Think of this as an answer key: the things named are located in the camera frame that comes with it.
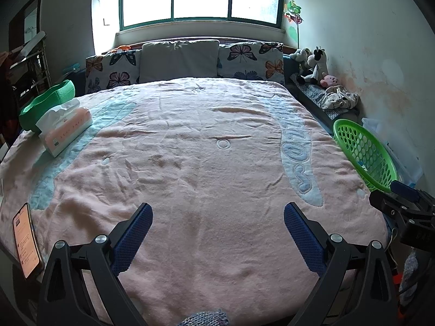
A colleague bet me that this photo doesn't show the grey plush toy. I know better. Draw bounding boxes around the grey plush toy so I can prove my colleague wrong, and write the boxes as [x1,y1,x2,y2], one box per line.
[289,48,311,63]

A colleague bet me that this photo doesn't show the colourful pinwheel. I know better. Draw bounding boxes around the colourful pinwheel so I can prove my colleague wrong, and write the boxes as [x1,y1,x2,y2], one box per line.
[283,2,304,50]

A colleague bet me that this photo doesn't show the patterned ledge mat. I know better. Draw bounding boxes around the patterned ledge mat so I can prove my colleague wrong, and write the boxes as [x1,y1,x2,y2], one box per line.
[290,73,357,119]

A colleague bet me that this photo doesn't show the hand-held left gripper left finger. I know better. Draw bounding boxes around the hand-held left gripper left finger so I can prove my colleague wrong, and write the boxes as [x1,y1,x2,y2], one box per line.
[37,203,153,326]

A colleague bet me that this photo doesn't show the grey knitted clothing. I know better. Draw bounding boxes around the grey knitted clothing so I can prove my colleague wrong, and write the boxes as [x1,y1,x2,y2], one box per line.
[180,309,232,326]

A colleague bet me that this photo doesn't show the pink tissue pack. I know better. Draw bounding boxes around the pink tissue pack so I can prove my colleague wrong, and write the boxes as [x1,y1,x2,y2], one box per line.
[36,99,93,158]

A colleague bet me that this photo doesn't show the grey pillow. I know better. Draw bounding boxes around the grey pillow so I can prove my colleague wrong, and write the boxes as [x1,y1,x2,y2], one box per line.
[139,40,220,84]

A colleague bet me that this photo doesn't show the smartphone with lit screen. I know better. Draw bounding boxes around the smartphone with lit screen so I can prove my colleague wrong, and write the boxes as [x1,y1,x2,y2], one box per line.
[13,203,45,278]

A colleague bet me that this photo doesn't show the green plastic basket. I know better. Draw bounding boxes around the green plastic basket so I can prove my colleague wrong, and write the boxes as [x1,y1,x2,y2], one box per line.
[332,119,398,192]

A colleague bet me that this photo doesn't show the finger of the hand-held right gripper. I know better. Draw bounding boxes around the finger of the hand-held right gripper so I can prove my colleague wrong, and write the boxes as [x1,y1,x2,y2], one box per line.
[369,191,435,226]
[390,181,435,211]

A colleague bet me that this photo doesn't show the dark door frame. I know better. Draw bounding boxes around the dark door frame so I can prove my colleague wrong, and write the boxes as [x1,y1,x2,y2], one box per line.
[8,0,44,55]

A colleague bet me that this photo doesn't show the crumpled patterned cloth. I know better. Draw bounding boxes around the crumpled patterned cloth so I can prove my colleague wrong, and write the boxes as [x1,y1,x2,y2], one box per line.
[321,86,360,111]

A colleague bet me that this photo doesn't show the hanging dark clothes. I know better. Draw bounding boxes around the hanging dark clothes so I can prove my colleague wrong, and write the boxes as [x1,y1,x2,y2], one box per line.
[0,51,21,133]

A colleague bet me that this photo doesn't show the butterfly print pillow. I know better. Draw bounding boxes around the butterfly print pillow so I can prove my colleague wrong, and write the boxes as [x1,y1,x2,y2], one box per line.
[85,49,142,94]
[217,42,284,85]

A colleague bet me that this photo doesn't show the pink plush toy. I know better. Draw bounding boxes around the pink plush toy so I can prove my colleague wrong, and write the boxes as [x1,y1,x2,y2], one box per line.
[319,74,338,89]

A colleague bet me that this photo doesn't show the clear plastic storage box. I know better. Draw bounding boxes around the clear plastic storage box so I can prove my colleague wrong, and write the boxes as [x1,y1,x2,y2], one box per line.
[361,117,425,186]

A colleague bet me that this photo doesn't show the plush toys pile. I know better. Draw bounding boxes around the plush toys pile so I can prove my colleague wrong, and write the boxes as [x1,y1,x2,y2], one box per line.
[299,46,328,84]

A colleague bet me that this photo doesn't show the metal rack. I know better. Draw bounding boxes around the metal rack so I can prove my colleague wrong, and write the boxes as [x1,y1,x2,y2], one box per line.
[8,30,53,96]

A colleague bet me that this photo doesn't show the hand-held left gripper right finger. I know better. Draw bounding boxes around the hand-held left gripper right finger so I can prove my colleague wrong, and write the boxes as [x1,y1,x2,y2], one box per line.
[284,202,399,326]

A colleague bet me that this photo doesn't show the green plastic basin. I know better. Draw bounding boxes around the green plastic basin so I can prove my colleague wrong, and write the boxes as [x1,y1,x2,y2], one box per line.
[18,80,76,133]

